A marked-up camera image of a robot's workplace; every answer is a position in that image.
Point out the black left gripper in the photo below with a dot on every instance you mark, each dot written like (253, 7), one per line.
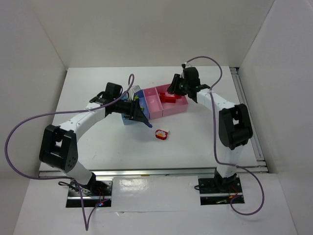
(133, 108)

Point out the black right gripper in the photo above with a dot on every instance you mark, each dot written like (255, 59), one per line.
(176, 83)

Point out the red stepped lego brick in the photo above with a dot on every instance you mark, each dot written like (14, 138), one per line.
(169, 99)

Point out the dark blue lego plate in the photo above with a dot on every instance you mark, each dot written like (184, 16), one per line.
(149, 125)

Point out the red flower printed lego piece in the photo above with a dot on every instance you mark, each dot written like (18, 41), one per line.
(160, 134)

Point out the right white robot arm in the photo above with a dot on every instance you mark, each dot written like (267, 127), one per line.
(231, 125)

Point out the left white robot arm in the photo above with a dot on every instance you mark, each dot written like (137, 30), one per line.
(59, 144)

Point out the light blue plastic bin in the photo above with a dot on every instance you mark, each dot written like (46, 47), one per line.
(126, 120)

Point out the dark blue plastic bin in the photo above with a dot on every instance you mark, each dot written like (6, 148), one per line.
(142, 102)

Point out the large pink plastic bin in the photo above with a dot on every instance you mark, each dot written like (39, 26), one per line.
(180, 106)

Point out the small pink plastic bin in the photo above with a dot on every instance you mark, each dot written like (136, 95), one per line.
(153, 103)

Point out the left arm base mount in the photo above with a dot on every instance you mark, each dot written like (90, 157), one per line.
(101, 195)

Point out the aluminium rail front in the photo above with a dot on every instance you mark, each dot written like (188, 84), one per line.
(185, 171)

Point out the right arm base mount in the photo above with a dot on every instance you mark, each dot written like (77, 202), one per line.
(220, 191)

